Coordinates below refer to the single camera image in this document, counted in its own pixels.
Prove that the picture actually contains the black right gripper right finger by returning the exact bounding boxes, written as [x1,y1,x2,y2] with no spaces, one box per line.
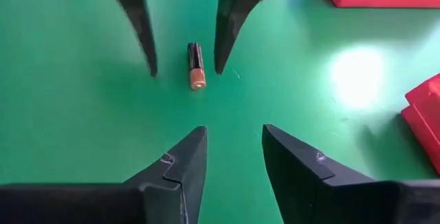
[261,124,404,224]

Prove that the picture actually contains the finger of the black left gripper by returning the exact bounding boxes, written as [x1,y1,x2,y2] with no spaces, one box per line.
[213,0,276,76]
[92,0,159,78]

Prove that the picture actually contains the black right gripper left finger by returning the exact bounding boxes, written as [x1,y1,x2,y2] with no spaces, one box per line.
[122,124,209,224]

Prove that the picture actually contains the black copper battery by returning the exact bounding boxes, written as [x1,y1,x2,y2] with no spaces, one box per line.
[187,41,208,91]

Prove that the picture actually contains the green table mat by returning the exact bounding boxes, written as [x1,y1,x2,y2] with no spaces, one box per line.
[0,0,440,224]

